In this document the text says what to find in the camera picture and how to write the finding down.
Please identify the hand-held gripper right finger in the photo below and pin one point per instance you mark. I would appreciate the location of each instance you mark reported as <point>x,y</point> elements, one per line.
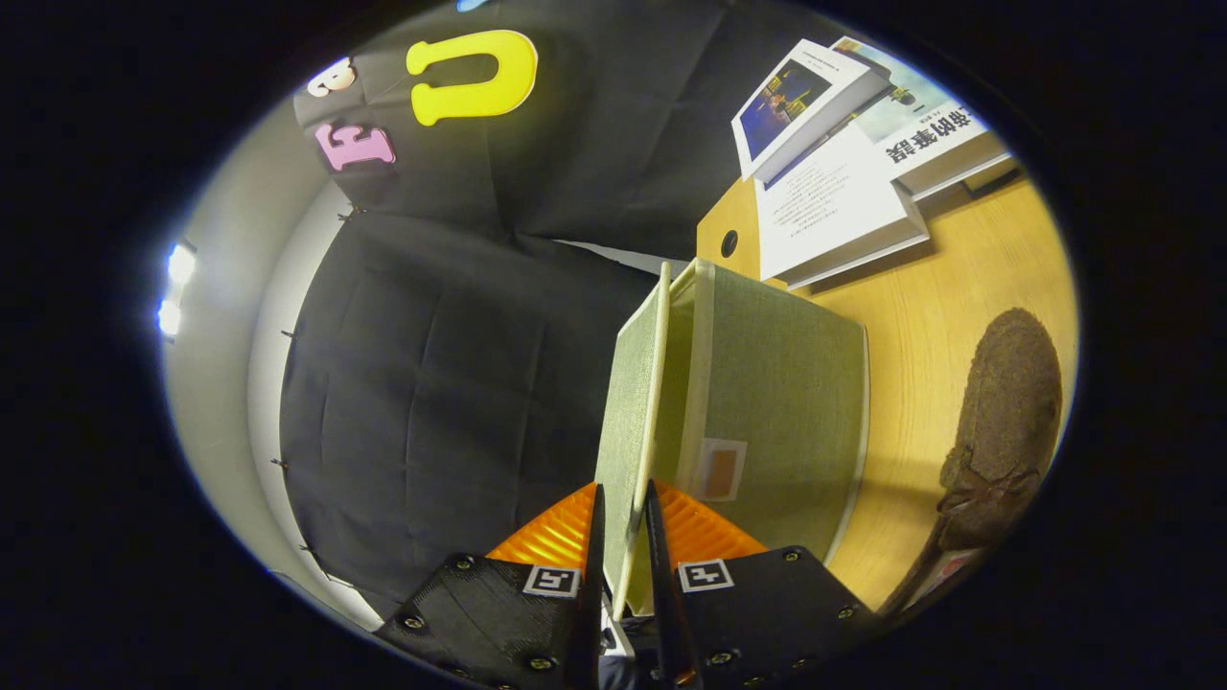
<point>666,613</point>

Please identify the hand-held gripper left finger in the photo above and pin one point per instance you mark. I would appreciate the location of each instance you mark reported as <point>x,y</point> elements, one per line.
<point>590,613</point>

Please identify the green fabric storage box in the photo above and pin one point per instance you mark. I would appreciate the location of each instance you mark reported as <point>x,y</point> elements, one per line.
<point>776,383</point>

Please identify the brown fuzzy shoe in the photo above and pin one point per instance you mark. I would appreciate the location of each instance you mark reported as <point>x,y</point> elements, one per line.
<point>1007,402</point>

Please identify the white text cover book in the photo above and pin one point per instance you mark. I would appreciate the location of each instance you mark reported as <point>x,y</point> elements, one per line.
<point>829,211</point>

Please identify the small ceiling light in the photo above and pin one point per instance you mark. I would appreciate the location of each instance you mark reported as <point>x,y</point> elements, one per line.
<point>174,287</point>

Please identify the book with blue photo cover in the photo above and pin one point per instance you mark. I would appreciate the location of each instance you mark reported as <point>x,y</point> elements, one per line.
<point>805,101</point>

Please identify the dark cover book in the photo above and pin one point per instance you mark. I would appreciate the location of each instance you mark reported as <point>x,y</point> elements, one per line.
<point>992,177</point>

